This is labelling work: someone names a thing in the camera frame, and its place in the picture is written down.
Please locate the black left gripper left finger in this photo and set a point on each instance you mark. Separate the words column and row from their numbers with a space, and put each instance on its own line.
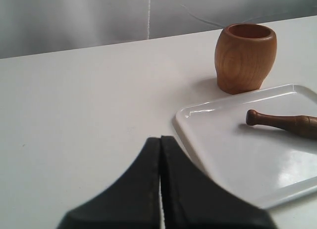
column 132, row 202

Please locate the white plastic tray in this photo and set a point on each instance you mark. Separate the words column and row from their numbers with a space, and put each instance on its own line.
column 264, row 166

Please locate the brown wooden pestle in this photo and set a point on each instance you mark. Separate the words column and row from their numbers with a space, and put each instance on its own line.
column 302, row 125

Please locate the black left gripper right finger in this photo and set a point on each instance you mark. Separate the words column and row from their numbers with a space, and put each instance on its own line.
column 191, row 200

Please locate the wooden cup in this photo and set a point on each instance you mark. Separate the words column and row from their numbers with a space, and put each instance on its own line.
column 244, row 56

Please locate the white backdrop curtain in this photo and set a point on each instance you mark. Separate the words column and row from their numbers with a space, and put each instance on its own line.
column 39, row 26

